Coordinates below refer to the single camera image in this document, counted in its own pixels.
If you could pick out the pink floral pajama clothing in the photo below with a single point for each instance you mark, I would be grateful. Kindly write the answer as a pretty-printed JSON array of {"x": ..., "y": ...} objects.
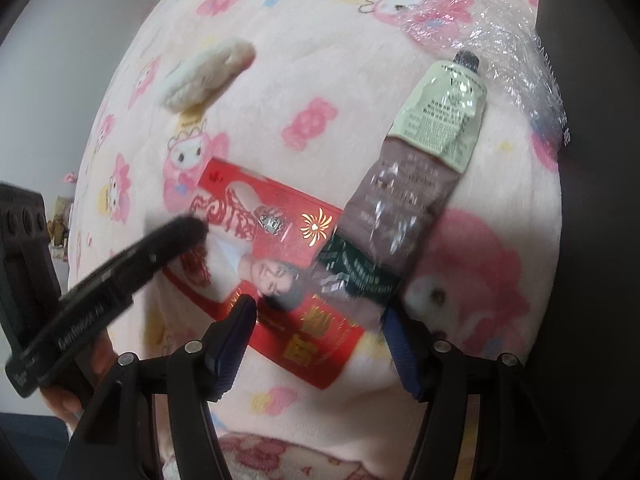
[{"x": 300, "y": 460}]

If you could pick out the cluttered shelf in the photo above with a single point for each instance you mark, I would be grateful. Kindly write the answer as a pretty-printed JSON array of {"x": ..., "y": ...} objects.
[{"x": 60, "y": 230}]

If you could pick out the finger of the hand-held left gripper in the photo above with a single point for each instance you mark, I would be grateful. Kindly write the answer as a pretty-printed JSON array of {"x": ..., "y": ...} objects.
[{"x": 160, "y": 250}]

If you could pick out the red printed envelope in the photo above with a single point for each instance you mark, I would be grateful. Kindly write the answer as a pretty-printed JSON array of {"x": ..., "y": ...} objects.
[{"x": 280, "y": 260}]

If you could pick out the person's left hand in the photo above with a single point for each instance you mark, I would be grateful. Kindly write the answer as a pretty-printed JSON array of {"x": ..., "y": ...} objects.
[{"x": 75, "y": 395}]

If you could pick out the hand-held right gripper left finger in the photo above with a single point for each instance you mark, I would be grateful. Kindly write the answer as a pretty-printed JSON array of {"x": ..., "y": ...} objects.
[{"x": 235, "y": 347}]

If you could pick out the brown green cream tube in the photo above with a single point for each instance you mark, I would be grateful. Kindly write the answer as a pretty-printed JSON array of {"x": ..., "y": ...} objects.
[{"x": 400, "y": 195}]

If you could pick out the clear plastic wrap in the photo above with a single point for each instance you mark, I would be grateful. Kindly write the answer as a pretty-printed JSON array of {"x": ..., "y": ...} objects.
[{"x": 505, "y": 30}]

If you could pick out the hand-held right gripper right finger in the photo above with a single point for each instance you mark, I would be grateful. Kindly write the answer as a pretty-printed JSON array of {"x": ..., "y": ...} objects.
[{"x": 400, "y": 357}]

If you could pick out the white fluffy puff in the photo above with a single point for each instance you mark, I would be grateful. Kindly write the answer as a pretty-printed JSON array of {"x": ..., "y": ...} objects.
[{"x": 205, "y": 72}]

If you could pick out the pink cartoon printed blanket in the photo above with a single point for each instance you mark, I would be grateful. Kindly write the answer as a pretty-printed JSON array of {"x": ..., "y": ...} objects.
[{"x": 310, "y": 60}]

